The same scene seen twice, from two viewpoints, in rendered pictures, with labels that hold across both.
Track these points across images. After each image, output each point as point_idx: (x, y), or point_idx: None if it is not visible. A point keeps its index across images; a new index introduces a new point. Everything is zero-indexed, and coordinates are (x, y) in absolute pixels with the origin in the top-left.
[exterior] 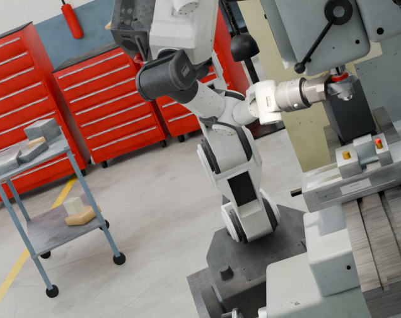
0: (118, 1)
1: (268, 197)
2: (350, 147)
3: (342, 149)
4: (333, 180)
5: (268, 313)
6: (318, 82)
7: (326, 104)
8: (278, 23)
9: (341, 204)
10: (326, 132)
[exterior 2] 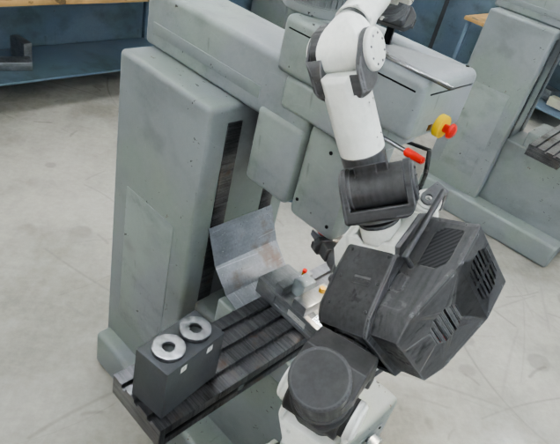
0: (489, 255)
1: None
2: (304, 296)
3: (306, 301)
4: None
5: (395, 397)
6: (340, 239)
7: (195, 369)
8: None
9: None
10: (180, 415)
